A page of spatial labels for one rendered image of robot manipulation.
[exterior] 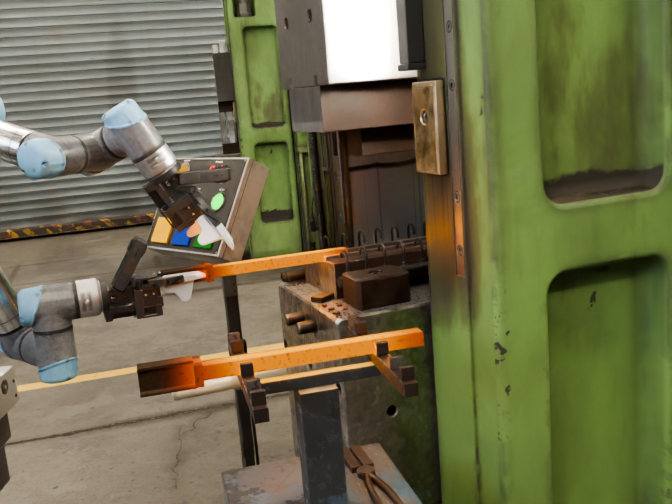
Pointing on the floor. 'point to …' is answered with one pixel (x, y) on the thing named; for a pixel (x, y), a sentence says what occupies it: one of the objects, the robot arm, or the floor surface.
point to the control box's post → (241, 389)
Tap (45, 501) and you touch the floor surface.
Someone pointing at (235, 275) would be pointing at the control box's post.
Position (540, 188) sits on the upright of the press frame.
